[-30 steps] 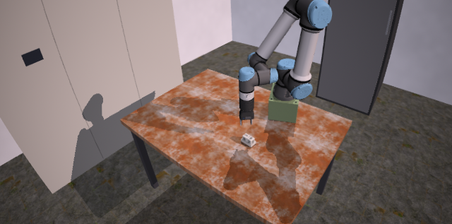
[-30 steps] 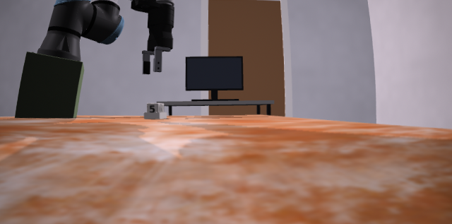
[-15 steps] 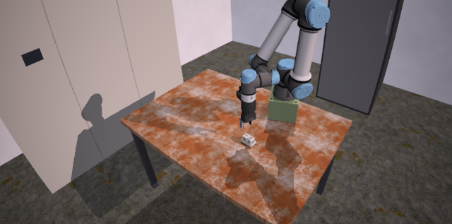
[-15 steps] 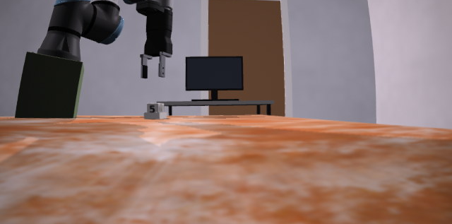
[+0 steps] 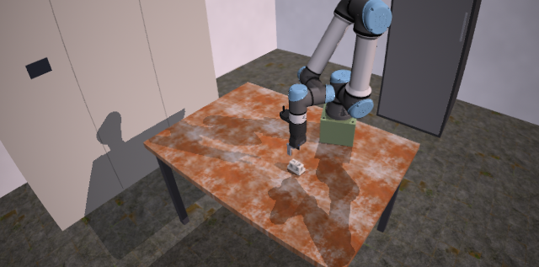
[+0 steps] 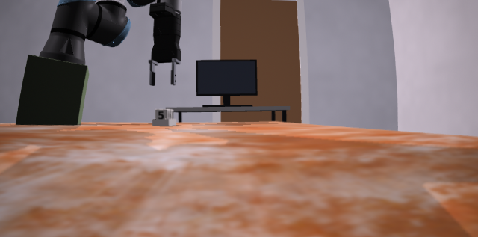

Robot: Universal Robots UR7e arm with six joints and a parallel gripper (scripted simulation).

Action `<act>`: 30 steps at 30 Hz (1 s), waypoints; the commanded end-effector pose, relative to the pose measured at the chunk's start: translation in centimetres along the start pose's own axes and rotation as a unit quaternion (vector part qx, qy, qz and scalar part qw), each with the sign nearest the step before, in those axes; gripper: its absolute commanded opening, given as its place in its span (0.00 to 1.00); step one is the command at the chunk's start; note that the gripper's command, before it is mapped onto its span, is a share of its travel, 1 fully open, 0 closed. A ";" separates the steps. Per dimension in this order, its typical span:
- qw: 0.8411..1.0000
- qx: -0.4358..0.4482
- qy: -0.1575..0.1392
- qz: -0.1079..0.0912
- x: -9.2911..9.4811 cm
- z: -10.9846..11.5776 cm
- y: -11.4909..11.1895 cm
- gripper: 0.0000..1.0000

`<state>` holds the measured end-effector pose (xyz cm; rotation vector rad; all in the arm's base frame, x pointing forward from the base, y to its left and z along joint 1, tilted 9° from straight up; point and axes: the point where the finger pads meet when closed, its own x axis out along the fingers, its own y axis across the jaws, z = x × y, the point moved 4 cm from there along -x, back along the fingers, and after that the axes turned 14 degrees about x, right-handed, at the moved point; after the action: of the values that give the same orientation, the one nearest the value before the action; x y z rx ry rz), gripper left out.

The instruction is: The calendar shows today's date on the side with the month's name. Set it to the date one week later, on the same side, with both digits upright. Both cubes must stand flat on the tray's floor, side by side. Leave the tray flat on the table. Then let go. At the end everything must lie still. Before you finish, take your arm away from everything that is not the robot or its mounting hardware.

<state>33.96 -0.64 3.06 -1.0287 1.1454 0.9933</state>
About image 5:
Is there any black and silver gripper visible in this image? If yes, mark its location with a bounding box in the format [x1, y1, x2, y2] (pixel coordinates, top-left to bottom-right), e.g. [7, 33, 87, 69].
[280, 106, 307, 156]

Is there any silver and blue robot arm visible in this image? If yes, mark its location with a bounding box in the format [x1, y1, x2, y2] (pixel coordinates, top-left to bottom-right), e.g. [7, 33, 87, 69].
[288, 0, 392, 120]

